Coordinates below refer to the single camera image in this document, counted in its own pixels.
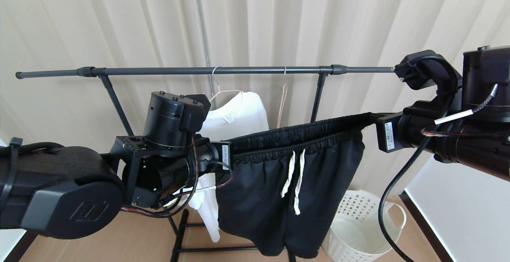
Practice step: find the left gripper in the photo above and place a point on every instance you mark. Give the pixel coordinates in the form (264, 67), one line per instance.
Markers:
(207, 156)

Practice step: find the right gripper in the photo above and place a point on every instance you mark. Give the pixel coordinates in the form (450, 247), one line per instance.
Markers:
(410, 130)

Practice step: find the white t-shirt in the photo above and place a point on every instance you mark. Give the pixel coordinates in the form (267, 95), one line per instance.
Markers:
(247, 110)

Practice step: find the pink clothes hanger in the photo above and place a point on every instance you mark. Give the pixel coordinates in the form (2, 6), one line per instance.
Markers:
(217, 94)
(282, 106)

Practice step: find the black shorts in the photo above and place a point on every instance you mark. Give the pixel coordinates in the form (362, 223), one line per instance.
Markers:
(259, 198)

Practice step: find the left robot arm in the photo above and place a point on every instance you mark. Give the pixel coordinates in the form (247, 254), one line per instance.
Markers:
(71, 190)

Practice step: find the black clothes rack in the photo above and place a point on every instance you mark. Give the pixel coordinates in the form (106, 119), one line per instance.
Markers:
(159, 70)

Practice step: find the white laundry basket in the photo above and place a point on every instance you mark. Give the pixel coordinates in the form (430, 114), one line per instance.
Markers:
(358, 230)

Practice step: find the beige curtain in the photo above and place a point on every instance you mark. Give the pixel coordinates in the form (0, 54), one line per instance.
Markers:
(99, 14)

